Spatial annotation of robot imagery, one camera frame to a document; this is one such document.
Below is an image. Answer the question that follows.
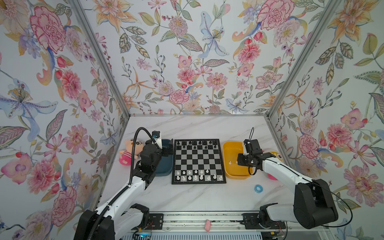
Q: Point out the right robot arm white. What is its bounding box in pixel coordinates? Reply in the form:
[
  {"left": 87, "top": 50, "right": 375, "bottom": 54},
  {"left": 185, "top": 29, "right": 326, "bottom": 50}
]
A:
[{"left": 237, "top": 140, "right": 339, "bottom": 229}]

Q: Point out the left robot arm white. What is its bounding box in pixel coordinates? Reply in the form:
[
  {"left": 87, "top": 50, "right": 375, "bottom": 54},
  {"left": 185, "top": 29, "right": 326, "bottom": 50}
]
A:
[{"left": 74, "top": 139, "right": 174, "bottom": 240}]

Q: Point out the black white chess board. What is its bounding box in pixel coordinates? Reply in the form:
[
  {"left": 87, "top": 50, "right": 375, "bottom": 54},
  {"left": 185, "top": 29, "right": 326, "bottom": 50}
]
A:
[{"left": 172, "top": 139, "right": 227, "bottom": 185}]

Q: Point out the teal plastic bin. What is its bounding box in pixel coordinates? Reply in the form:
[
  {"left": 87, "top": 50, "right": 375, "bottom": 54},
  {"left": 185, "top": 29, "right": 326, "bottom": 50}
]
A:
[{"left": 155, "top": 139, "right": 173, "bottom": 177}]

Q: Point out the yellow plastic bin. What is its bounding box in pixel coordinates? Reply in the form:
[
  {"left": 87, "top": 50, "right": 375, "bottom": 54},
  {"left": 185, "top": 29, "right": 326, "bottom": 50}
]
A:
[{"left": 223, "top": 142, "right": 254, "bottom": 180}]

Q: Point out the plush doll toy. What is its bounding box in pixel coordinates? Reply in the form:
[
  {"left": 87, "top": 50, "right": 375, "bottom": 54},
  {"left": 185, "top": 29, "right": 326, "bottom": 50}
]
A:
[{"left": 268, "top": 152, "right": 283, "bottom": 181}]

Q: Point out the pink toy left side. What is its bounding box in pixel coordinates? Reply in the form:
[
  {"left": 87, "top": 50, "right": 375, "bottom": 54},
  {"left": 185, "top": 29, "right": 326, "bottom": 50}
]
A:
[{"left": 119, "top": 140, "right": 144, "bottom": 166}]

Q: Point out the pink small toy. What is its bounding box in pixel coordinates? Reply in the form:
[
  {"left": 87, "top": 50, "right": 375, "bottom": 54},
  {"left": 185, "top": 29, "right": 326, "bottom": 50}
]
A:
[{"left": 205, "top": 220, "right": 212, "bottom": 233}]

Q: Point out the black corrugated cable hose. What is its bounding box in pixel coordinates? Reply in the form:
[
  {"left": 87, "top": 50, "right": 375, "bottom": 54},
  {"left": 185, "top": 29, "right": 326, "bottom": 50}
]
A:
[{"left": 128, "top": 126, "right": 155, "bottom": 185}]

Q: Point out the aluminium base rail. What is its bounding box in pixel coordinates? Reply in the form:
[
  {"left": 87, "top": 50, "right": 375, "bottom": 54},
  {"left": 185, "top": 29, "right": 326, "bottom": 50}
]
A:
[{"left": 119, "top": 210, "right": 331, "bottom": 233}]

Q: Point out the aluminium frame post left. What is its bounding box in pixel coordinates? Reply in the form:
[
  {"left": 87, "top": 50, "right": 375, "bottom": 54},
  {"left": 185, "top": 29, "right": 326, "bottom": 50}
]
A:
[{"left": 69, "top": 0, "right": 131, "bottom": 119}]

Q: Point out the aluminium frame post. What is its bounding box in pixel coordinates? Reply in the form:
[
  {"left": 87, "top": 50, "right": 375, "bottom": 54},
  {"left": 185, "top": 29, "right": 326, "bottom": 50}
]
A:
[
  {"left": 266, "top": 0, "right": 340, "bottom": 120},
  {"left": 69, "top": 0, "right": 131, "bottom": 119}
]

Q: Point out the aluminium frame post right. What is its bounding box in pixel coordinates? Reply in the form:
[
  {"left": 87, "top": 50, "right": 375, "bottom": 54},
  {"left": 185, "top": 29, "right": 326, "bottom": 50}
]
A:
[{"left": 266, "top": 0, "right": 340, "bottom": 120}]

